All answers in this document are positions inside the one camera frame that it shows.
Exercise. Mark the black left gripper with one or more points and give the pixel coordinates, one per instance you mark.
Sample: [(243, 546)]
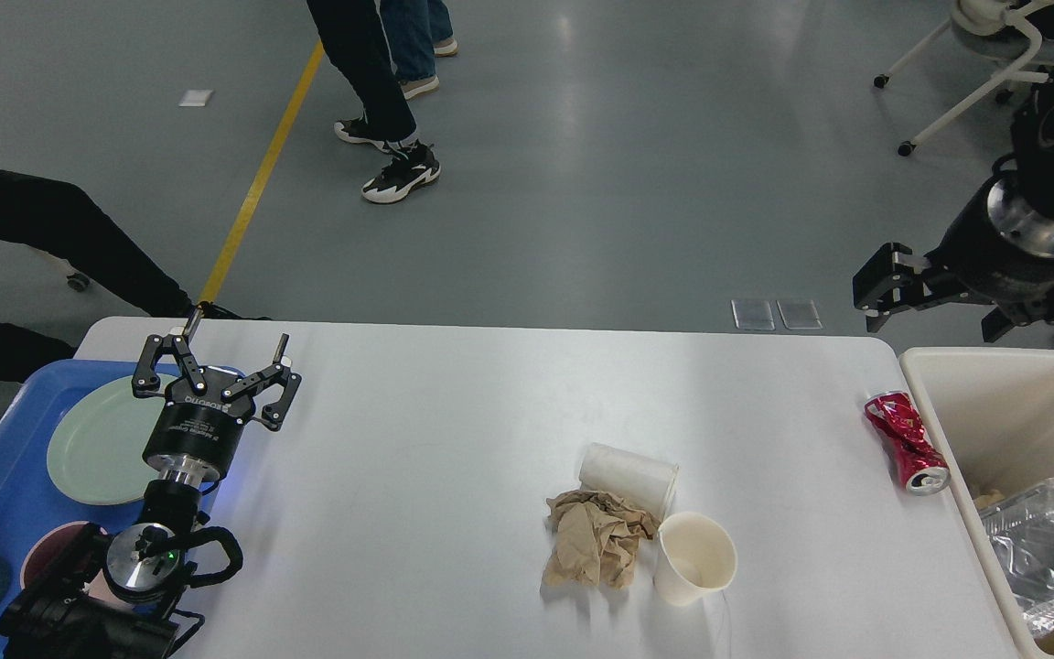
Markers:
[(198, 430)]

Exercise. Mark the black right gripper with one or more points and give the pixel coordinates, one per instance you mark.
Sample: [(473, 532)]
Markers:
[(999, 251)]

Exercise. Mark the green plate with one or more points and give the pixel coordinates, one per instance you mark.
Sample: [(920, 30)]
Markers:
[(95, 456)]

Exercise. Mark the pink mug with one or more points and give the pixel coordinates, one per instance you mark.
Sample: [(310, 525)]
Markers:
[(48, 548)]

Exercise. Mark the aluminium foil tray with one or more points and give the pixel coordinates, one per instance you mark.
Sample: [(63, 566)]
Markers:
[(1053, 549)]

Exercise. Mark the white paper cup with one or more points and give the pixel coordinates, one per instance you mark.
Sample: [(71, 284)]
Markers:
[(647, 483), (696, 557)]

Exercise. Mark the brown paper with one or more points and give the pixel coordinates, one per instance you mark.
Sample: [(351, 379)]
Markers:
[(597, 537)]

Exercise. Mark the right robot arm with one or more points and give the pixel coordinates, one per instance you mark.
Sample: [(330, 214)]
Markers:
[(1032, 154)]

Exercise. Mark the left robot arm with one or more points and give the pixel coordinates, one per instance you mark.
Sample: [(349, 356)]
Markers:
[(117, 595)]

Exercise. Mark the beige plastic bin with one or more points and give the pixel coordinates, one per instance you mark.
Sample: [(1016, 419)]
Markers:
[(990, 412)]

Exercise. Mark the right floor plate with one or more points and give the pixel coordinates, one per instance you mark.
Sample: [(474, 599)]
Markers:
[(799, 314)]

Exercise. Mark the floor plate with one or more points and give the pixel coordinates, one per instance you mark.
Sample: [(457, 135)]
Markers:
[(753, 315), (799, 314)]

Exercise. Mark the crushed red can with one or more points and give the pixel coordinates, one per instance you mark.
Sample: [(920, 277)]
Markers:
[(920, 468)]

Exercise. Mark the grey office chair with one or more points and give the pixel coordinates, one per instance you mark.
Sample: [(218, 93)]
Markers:
[(75, 280)]

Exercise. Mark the left floor plate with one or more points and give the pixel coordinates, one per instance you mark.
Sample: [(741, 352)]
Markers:
[(753, 315)]

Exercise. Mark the blue plastic tray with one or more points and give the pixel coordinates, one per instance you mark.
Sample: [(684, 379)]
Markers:
[(31, 503)]

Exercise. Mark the white rolling chair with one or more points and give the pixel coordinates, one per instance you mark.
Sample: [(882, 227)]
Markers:
[(1010, 43)]

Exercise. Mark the seated person in black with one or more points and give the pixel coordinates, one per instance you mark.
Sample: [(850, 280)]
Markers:
[(62, 220)]

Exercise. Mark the lying white paper cup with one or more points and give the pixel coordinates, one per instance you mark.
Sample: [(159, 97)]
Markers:
[(647, 483)]

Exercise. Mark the person with black sneakers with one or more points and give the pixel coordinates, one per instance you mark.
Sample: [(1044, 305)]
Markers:
[(353, 38)]

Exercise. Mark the person in blue jeans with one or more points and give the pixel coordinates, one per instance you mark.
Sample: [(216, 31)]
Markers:
[(418, 33)]

